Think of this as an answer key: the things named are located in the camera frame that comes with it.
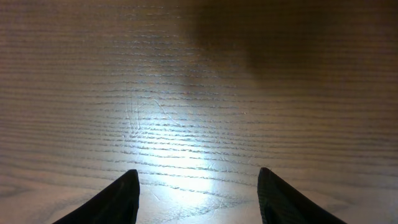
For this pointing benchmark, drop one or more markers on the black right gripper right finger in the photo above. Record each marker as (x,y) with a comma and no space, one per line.
(280,203)

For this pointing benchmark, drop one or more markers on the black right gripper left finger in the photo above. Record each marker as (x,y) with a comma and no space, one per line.
(118,203)

